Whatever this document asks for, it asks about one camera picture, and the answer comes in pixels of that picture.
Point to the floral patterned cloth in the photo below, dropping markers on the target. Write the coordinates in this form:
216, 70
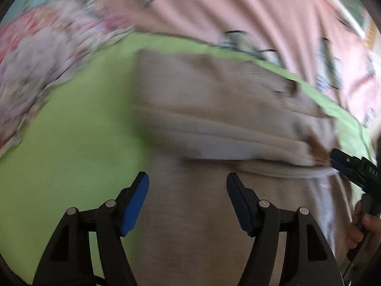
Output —
44, 50

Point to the grey knit sweater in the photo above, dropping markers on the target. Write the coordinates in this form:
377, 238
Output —
208, 110

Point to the person's right hand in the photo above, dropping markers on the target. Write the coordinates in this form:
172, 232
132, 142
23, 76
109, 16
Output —
355, 229

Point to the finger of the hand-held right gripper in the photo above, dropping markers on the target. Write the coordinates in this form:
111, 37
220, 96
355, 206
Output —
342, 166
342, 154

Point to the pink quilt with plaid hearts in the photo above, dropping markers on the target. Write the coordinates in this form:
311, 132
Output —
238, 6

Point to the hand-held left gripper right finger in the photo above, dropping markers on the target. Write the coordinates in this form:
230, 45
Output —
238, 199

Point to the green bed sheet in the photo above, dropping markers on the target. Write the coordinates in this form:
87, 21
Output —
74, 140

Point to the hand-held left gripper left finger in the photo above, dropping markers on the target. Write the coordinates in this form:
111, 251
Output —
135, 202

